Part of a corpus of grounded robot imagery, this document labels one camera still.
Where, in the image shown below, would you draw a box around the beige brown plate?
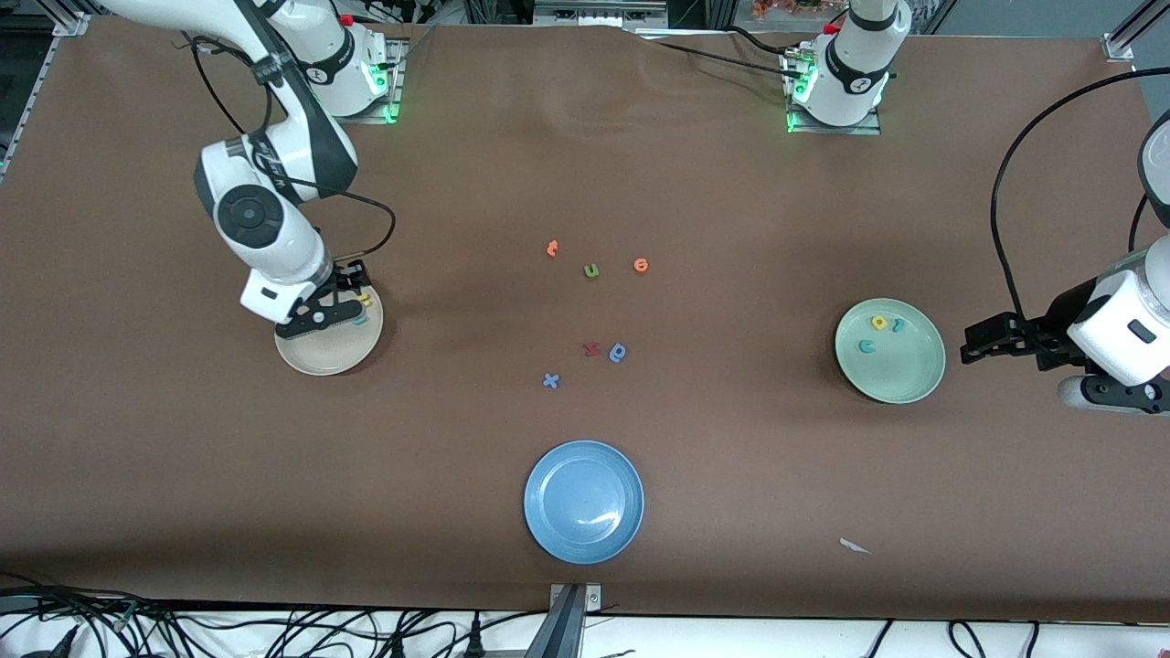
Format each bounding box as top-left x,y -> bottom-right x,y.
274,279 -> 385,377

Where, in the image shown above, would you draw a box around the light green plate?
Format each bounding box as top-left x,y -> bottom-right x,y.
835,298 -> 946,405

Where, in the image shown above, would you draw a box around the brown table cover sheet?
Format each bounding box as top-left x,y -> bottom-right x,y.
0,14 -> 1170,624

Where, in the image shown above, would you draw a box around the blue plate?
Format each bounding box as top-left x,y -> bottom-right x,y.
524,440 -> 645,565

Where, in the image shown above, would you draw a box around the grey metal box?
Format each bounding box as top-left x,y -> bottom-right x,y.
535,0 -> 668,28

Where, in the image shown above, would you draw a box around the orange decoration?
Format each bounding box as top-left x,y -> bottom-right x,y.
754,0 -> 837,19

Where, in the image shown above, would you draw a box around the dark aluminium strut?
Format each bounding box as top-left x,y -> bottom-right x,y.
547,583 -> 602,658

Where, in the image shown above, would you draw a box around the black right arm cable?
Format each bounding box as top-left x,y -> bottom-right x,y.
178,32 -> 397,264

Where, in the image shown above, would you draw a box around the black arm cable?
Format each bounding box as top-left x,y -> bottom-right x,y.
178,32 -> 397,264
991,68 -> 1170,357

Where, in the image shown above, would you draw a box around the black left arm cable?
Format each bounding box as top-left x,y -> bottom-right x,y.
991,68 -> 1170,357

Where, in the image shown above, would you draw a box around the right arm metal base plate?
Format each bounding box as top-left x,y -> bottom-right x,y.
303,38 -> 404,125

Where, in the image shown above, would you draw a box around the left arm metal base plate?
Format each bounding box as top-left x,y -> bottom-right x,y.
783,46 -> 884,137

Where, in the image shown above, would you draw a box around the aluminium frame corner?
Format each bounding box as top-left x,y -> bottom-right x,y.
0,0 -> 92,179

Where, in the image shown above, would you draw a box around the black cable on table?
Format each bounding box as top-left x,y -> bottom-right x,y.
651,40 -> 796,76
727,26 -> 810,60

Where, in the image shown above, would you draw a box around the tangled black floor cables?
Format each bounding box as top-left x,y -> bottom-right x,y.
0,571 -> 549,658

